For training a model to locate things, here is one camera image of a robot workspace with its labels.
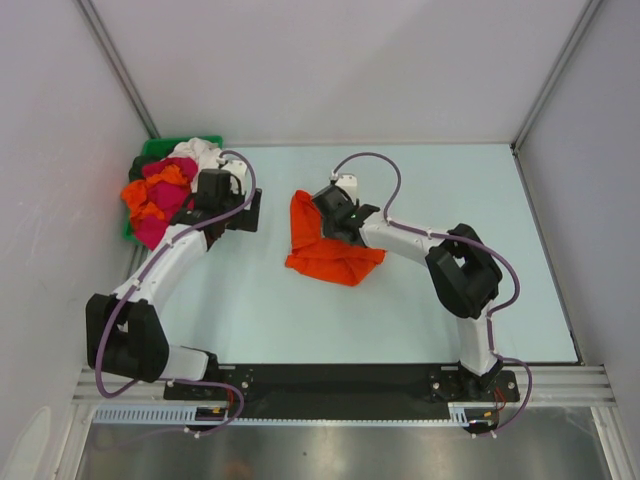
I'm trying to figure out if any orange t-shirt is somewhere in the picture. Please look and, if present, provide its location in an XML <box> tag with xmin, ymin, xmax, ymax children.
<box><xmin>121</xmin><ymin>165</ymin><xmax>186</xmax><ymax>230</ymax></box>
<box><xmin>285</xmin><ymin>190</ymin><xmax>386</xmax><ymax>287</ymax></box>

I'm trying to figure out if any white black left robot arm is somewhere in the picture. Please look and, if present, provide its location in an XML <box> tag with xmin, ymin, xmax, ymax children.
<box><xmin>85</xmin><ymin>160</ymin><xmax>261</xmax><ymax>400</ymax></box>

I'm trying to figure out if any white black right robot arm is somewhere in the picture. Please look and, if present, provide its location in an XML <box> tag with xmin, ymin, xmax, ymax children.
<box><xmin>312</xmin><ymin>184</ymin><xmax>502</xmax><ymax>401</ymax></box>

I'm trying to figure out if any magenta t-shirt in bin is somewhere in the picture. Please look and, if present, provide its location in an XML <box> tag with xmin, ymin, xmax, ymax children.
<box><xmin>134</xmin><ymin>157</ymin><xmax>198</xmax><ymax>250</ymax></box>

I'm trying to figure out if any white t-shirt in bin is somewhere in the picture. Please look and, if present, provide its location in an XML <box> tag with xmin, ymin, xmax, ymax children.
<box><xmin>168</xmin><ymin>137</ymin><xmax>225</xmax><ymax>172</ymax></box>

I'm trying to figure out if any orange t-shirt in bin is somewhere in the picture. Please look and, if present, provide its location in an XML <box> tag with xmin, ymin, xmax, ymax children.
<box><xmin>121</xmin><ymin>165</ymin><xmax>186</xmax><ymax>230</ymax></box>

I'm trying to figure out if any dark green t-shirt in bin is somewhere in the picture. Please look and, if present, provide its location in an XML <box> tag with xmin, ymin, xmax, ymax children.
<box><xmin>128</xmin><ymin>155</ymin><xmax>160</xmax><ymax>183</ymax></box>

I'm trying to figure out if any green plastic bin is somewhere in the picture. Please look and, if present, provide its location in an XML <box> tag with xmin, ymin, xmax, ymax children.
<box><xmin>122</xmin><ymin>134</ymin><xmax>225</xmax><ymax>245</ymax></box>

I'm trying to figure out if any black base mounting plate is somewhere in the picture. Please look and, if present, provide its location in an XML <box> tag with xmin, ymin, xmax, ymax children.
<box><xmin>163</xmin><ymin>363</ymin><xmax>521</xmax><ymax>421</ymax></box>

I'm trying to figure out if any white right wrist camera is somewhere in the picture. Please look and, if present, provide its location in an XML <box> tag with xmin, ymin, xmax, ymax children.
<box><xmin>329</xmin><ymin>172</ymin><xmax>359</xmax><ymax>203</ymax></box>

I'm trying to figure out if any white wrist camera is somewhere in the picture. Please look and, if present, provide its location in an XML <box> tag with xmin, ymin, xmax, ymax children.
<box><xmin>329</xmin><ymin>172</ymin><xmax>359</xmax><ymax>203</ymax></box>
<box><xmin>217</xmin><ymin>157</ymin><xmax>248</xmax><ymax>195</ymax></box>

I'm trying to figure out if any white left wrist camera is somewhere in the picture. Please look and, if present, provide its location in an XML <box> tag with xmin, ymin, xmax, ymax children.
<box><xmin>217</xmin><ymin>157</ymin><xmax>248</xmax><ymax>195</ymax></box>

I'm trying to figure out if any slotted grey cable duct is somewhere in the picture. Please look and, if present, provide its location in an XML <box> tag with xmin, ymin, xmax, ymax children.
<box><xmin>93</xmin><ymin>403</ymin><xmax>500</xmax><ymax>427</ymax></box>

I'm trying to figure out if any aluminium frame rail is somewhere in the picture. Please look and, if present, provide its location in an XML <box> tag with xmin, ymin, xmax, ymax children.
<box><xmin>72</xmin><ymin>365</ymin><xmax>616</xmax><ymax>407</ymax></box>

